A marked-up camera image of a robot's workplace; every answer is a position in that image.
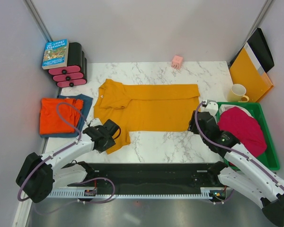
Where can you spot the black pink drawer organizer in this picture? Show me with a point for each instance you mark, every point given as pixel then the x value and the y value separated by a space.
pixel 75 73

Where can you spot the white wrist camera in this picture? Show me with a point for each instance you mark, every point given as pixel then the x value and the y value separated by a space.
pixel 210 106
pixel 92 123

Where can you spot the mustard yellow t shirt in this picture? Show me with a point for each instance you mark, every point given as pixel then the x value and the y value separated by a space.
pixel 166 108

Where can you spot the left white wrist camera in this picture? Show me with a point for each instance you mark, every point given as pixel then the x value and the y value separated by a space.
pixel 92 123

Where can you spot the blue treehouse book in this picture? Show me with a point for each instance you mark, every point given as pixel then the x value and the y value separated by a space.
pixel 55 54

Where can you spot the green plastic bin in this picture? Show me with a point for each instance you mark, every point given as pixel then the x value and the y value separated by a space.
pixel 269 157

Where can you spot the orange envelope folder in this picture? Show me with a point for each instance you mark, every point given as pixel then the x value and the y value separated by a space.
pixel 247 71

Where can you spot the white cloth in bin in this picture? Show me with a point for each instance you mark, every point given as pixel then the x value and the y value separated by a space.
pixel 234 111

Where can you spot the white slotted cable duct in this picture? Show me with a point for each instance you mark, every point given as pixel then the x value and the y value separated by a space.
pixel 85 193

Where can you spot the magenta t shirt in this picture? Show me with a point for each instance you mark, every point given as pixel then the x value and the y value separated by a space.
pixel 248 131

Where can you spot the blue folded t shirt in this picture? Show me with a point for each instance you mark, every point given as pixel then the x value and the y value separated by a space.
pixel 83 116

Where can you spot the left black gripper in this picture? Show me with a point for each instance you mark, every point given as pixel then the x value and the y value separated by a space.
pixel 110 143

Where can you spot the black white folder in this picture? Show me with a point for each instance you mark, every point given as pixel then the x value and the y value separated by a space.
pixel 259 46

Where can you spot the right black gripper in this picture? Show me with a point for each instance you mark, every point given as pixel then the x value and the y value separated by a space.
pixel 191 126

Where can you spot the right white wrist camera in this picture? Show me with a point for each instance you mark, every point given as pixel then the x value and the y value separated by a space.
pixel 210 106

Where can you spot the orange folded t shirt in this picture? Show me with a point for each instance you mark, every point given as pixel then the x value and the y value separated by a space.
pixel 59 115

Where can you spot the pink cube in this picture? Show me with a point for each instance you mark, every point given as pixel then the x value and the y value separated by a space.
pixel 177 62

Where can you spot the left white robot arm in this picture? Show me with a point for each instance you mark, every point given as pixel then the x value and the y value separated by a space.
pixel 40 174

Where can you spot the pale yellow mug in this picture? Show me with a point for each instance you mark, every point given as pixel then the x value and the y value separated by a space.
pixel 237 93

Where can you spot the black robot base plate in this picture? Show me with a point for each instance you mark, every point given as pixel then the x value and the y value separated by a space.
pixel 160 178

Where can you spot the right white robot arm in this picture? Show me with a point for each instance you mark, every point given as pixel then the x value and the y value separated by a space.
pixel 259 184

